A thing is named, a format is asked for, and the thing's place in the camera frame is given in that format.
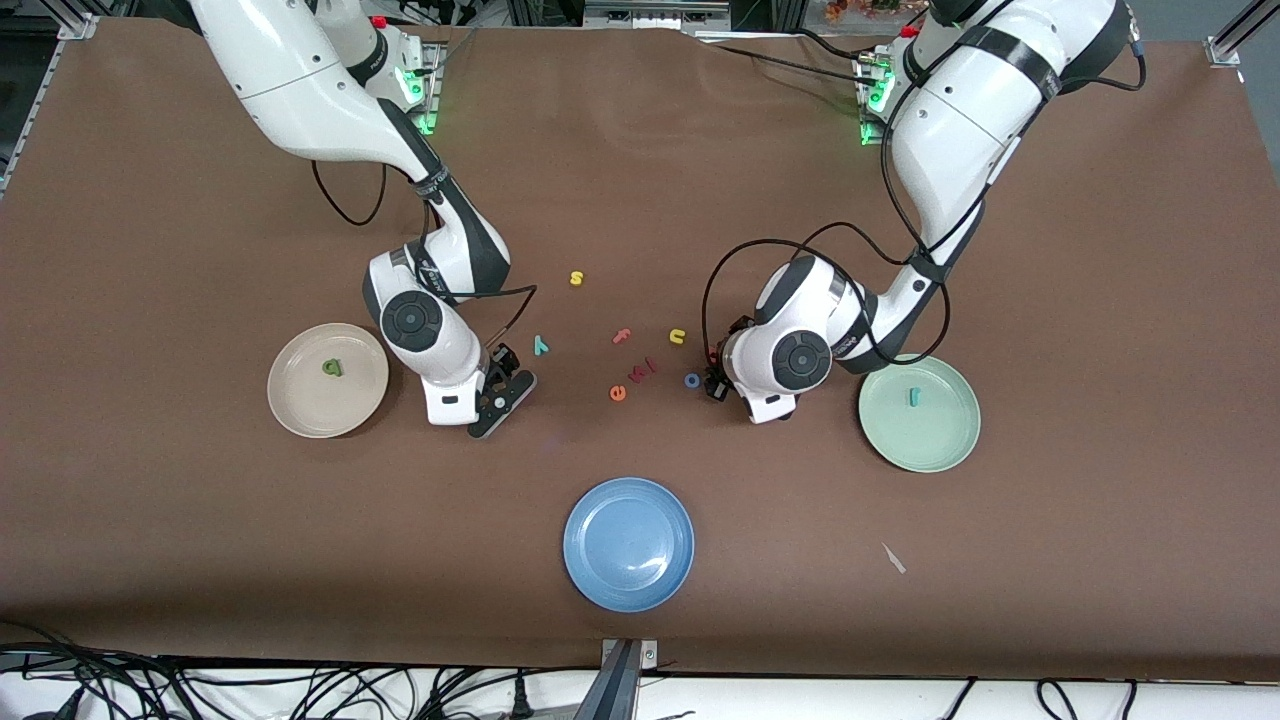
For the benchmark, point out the orange decorative foliage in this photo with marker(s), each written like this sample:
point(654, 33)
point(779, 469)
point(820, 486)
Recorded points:
point(860, 8)

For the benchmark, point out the blue plate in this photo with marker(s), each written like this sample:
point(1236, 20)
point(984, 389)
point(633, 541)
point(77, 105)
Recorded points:
point(628, 545)

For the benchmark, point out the beige brown plate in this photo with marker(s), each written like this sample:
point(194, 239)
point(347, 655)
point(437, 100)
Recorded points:
point(310, 405)

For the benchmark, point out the brown table cover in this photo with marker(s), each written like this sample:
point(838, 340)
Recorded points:
point(200, 520)

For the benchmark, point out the metal table edge bracket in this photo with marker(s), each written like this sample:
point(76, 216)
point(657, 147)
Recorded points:
point(625, 680)

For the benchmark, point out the aluminium table corner rail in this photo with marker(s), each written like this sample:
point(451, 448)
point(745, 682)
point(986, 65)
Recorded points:
point(40, 100)
point(1230, 40)

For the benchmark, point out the silver aluminium frame profile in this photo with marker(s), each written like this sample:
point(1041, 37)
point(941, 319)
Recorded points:
point(650, 15)

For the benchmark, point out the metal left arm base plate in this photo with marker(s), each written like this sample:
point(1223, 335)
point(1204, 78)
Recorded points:
point(872, 135)

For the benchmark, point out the small white paper scrap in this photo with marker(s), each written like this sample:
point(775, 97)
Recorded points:
point(894, 560)

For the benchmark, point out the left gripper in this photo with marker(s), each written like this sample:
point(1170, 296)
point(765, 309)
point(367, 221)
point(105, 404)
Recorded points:
point(717, 382)

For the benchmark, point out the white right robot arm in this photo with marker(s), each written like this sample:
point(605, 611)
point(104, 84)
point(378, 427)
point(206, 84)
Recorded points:
point(300, 90)

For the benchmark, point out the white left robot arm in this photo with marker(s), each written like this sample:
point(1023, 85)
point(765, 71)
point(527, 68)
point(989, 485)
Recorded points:
point(960, 120)

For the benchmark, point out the pale green plate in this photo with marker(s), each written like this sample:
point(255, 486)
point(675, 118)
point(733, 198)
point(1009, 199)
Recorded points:
point(920, 440)

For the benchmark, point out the black power plug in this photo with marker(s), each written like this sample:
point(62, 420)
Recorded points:
point(521, 700)

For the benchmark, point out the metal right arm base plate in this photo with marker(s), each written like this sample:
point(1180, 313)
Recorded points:
point(432, 70)

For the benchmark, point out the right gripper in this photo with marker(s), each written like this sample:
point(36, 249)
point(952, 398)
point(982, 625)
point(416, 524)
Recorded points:
point(501, 362)

